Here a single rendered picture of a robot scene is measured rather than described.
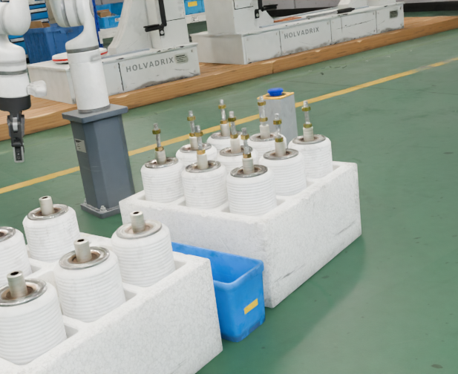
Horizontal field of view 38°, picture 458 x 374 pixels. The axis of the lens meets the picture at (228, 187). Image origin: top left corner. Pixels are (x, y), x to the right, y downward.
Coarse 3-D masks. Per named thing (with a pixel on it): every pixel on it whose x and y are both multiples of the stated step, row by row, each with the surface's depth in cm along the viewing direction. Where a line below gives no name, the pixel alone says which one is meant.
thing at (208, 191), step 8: (184, 168) 139; (224, 168) 137; (184, 176) 136; (192, 176) 134; (200, 176) 134; (208, 176) 134; (216, 176) 134; (224, 176) 136; (184, 184) 137; (192, 184) 135; (200, 184) 134; (208, 184) 134; (216, 184) 135; (224, 184) 137; (184, 192) 139; (192, 192) 135; (200, 192) 135; (208, 192) 135; (216, 192) 135; (224, 192) 137; (192, 200) 136; (200, 200) 135; (208, 200) 135; (216, 200) 136; (224, 200) 137; (200, 208) 136; (208, 208) 136
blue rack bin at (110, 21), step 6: (96, 6) 665; (102, 6) 669; (108, 6) 673; (114, 6) 668; (120, 6) 658; (114, 12) 670; (120, 12) 661; (102, 18) 620; (108, 18) 623; (114, 18) 628; (102, 24) 625; (108, 24) 626; (114, 24) 630
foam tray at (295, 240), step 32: (320, 192) 139; (352, 192) 151; (192, 224) 134; (224, 224) 129; (256, 224) 124; (288, 224) 130; (320, 224) 140; (352, 224) 152; (256, 256) 126; (288, 256) 131; (320, 256) 141; (288, 288) 132
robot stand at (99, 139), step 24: (72, 120) 187; (96, 120) 184; (120, 120) 191; (96, 144) 186; (120, 144) 191; (96, 168) 189; (120, 168) 192; (96, 192) 191; (120, 192) 194; (96, 216) 193
